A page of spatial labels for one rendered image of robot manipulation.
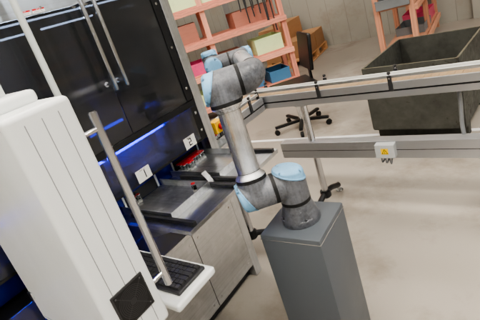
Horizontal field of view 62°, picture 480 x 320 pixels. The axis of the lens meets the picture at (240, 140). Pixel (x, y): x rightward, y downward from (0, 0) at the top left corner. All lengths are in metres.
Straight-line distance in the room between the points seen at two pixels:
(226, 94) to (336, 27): 7.84
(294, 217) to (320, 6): 7.88
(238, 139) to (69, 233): 0.64
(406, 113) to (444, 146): 1.26
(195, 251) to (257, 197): 0.83
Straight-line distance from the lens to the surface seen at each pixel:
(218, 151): 2.21
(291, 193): 1.48
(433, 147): 2.61
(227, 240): 2.40
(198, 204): 1.76
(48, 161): 1.08
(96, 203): 1.15
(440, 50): 4.58
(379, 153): 2.66
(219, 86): 1.38
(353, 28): 9.05
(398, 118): 3.86
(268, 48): 6.04
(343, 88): 2.58
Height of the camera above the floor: 1.65
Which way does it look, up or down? 19 degrees down
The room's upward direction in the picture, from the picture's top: 18 degrees counter-clockwise
